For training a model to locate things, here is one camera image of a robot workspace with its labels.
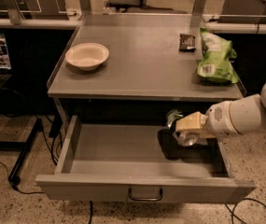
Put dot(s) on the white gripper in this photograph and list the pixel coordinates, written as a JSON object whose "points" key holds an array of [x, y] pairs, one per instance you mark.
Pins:
{"points": [[216, 120]]}

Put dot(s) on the green soda can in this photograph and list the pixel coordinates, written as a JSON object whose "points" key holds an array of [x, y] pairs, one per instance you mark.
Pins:
{"points": [[185, 129]]}

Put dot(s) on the green chip bag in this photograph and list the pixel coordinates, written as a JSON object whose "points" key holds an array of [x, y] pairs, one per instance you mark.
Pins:
{"points": [[215, 65]]}

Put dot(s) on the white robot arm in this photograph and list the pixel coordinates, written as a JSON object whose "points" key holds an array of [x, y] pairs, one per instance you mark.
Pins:
{"points": [[262, 95]]}

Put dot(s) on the grey open top drawer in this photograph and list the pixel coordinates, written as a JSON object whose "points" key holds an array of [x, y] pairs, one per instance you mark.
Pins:
{"points": [[100, 162]]}

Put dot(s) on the grey metal table cabinet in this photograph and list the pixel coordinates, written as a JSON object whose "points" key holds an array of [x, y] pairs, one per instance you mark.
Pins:
{"points": [[144, 62]]}

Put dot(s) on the small dark snack packet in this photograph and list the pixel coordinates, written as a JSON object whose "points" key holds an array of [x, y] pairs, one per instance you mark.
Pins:
{"points": [[187, 43]]}

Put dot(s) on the white bowl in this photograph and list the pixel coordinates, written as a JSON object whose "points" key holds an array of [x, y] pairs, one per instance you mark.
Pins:
{"points": [[87, 56]]}

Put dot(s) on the black desk leg base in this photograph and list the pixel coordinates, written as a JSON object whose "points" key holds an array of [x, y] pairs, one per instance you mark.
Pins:
{"points": [[23, 148]]}

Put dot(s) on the left background workbench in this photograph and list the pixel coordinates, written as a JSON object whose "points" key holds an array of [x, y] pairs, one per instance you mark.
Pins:
{"points": [[53, 14]]}

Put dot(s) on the metal drawer handle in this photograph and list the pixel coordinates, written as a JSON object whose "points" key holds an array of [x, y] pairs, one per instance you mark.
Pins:
{"points": [[145, 194]]}

